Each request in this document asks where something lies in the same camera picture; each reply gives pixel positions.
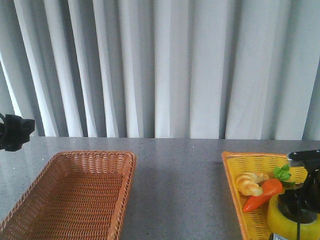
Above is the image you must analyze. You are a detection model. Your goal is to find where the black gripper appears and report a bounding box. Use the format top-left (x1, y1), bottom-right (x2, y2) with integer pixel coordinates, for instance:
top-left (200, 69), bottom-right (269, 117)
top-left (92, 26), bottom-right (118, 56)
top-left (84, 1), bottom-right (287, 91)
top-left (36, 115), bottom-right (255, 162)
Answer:
top-left (0, 114), bottom-right (35, 152)
top-left (276, 167), bottom-right (320, 224)

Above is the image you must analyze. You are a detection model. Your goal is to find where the yellow tape roll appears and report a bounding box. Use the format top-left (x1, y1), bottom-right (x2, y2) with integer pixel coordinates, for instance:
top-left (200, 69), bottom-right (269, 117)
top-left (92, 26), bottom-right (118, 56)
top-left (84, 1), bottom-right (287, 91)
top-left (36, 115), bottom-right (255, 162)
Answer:
top-left (266, 194), bottom-right (320, 240)

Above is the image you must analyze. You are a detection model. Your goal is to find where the toy orange carrot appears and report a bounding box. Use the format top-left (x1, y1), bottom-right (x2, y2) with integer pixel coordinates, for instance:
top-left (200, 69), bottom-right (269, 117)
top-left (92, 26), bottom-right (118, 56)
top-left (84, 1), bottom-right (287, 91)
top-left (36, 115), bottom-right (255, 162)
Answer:
top-left (242, 164), bottom-right (294, 213)

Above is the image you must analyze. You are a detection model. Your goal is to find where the dark grey packet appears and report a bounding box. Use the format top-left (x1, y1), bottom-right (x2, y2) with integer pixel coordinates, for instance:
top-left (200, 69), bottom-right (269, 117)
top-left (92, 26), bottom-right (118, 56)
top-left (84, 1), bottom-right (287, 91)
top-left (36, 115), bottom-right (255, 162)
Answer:
top-left (268, 233), bottom-right (288, 240)

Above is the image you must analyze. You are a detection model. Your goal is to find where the toy croissant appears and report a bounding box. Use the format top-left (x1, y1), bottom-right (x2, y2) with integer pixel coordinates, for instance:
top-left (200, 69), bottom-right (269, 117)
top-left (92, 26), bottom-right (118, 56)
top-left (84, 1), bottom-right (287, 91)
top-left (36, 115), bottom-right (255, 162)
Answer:
top-left (235, 172), bottom-right (269, 197)

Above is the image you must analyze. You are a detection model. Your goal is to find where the brown wicker basket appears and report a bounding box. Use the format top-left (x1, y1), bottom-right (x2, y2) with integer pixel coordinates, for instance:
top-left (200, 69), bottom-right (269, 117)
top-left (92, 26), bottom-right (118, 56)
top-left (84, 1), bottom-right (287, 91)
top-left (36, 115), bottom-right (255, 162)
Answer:
top-left (0, 150), bottom-right (137, 240)

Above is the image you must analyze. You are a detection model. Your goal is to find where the grey pleated curtain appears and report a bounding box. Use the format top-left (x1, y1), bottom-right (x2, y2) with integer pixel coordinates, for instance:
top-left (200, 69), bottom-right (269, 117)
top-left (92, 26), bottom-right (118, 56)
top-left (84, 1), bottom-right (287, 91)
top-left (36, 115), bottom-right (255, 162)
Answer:
top-left (0, 0), bottom-right (320, 140)

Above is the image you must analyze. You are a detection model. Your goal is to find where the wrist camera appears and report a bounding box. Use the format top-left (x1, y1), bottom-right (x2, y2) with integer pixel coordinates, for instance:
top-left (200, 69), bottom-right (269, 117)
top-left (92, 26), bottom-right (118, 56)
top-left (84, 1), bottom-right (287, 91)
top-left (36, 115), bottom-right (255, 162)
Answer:
top-left (287, 149), bottom-right (320, 167)

